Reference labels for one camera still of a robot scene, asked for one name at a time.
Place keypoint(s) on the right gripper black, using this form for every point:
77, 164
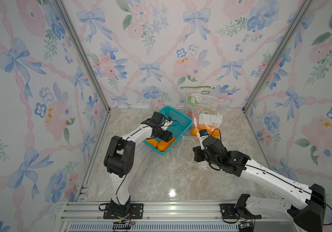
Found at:
197, 150

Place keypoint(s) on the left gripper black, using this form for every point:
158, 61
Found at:
166, 137

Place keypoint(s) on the small yellow mango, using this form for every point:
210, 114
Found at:
153, 142

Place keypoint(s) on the orange mango top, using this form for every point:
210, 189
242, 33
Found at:
212, 131

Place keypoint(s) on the clear plastic bag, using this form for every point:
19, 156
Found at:
211, 111
186, 154

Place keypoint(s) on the clear zip-top bag green print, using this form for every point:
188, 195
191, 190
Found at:
192, 96

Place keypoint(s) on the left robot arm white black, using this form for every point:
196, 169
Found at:
120, 156

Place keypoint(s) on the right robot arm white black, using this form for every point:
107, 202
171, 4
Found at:
304, 205

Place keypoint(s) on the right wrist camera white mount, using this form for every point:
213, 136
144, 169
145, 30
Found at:
202, 135

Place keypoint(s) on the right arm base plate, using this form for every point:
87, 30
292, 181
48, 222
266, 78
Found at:
231, 211

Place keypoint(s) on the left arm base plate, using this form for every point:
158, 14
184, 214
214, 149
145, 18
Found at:
128, 211

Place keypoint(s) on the aluminium front rail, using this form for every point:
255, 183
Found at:
184, 216

